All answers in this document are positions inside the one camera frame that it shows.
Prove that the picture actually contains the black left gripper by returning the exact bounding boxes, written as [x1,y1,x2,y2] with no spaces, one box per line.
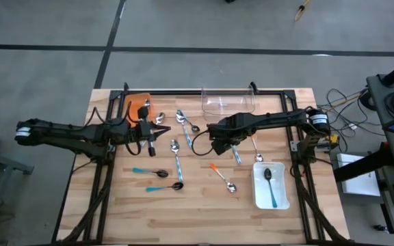
[114,118,172,157]

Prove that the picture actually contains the clear plastic bin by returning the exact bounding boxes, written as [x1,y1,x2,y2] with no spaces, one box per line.
[200,85,256,122]

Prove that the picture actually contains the orange translucent plastic bin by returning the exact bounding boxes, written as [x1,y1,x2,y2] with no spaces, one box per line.
[125,92,156,128]

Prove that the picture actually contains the white plastic bin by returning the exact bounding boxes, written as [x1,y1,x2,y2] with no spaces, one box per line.
[252,161,291,210]

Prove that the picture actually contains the white box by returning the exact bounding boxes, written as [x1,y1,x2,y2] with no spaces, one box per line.
[335,152,382,197]

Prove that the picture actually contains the grey equipment cart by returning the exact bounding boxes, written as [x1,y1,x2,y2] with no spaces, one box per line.
[366,73,394,168]

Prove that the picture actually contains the grey metal table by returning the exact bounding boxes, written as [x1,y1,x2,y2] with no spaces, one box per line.
[0,146,35,246]

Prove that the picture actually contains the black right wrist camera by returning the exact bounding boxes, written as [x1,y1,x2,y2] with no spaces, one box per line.
[211,139,231,156]

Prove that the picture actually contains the black left camera cable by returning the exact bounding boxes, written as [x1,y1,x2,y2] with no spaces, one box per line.
[124,140,142,157]

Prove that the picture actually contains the black camera cable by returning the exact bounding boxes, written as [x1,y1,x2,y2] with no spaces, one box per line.
[190,128,215,157]
[124,140,142,157]

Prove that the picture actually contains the black right camera cable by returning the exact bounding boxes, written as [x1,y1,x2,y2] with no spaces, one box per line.
[190,128,215,157]

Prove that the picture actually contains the black aluminium table frame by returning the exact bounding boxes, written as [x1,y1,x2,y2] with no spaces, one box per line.
[51,81,347,246]

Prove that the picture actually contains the yellow cable black plug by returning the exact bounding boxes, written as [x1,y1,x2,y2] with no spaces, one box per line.
[293,0,313,23]

